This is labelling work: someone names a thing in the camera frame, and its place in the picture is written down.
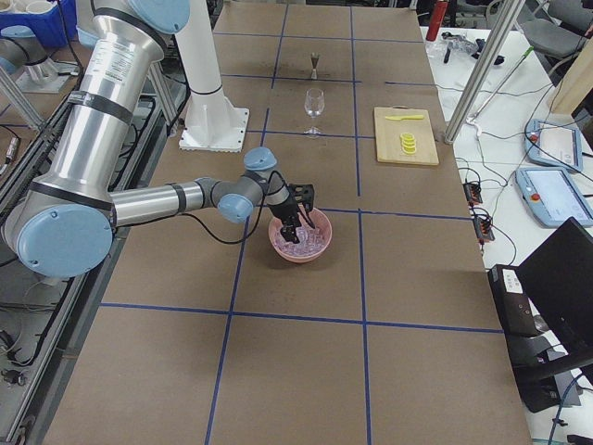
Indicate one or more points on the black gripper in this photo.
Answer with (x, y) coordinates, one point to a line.
(283, 211)

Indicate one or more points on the clear ice cubes pile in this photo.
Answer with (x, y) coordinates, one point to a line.
(312, 242)

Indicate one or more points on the steel double jigger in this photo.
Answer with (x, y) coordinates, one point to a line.
(314, 59)

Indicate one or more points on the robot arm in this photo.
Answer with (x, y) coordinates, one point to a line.
(64, 226)

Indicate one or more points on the clear wine glass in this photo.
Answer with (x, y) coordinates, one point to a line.
(314, 106)

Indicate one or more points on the pink bowl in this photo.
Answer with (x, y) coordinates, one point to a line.
(318, 218)

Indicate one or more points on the wooden cutting board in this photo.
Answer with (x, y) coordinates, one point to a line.
(387, 137)

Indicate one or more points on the yellow plastic knife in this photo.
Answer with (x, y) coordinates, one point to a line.
(416, 117)

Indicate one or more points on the black box device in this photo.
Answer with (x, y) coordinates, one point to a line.
(513, 307)

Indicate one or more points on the near teach pendant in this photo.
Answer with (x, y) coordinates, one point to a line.
(552, 196)

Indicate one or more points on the teach pendant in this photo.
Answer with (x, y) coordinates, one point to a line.
(552, 196)
(554, 144)

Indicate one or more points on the far teach pendant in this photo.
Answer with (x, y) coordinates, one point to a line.
(554, 144)

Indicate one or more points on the black monitor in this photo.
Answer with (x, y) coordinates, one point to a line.
(557, 277)

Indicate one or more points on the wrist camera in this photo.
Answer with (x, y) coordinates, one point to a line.
(304, 195)

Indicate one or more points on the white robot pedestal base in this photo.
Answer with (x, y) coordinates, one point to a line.
(211, 121)

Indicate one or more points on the aluminium camera post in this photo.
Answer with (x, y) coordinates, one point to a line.
(495, 40)

